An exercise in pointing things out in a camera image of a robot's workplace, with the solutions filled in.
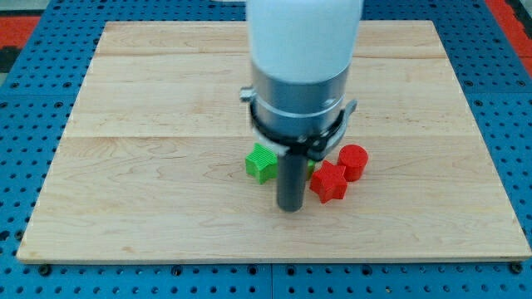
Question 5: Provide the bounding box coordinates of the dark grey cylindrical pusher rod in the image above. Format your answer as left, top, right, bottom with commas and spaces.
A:
276, 154, 308, 213

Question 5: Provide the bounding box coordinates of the light wooden board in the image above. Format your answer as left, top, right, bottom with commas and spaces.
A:
17, 21, 531, 265

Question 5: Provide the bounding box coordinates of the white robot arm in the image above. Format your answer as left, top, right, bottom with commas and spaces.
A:
240, 0, 364, 212

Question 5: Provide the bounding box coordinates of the green star block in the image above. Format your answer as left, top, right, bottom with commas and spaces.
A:
245, 143, 278, 184

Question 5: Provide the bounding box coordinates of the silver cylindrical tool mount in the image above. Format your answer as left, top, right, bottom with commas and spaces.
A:
240, 65, 357, 161

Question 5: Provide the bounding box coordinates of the red star block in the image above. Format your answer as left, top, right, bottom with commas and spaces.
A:
309, 160, 348, 204

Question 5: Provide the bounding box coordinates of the green block behind rod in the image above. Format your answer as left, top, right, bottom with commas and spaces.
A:
306, 159, 316, 180

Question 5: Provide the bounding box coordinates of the red cylinder block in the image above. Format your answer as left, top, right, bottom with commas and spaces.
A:
337, 144, 369, 182

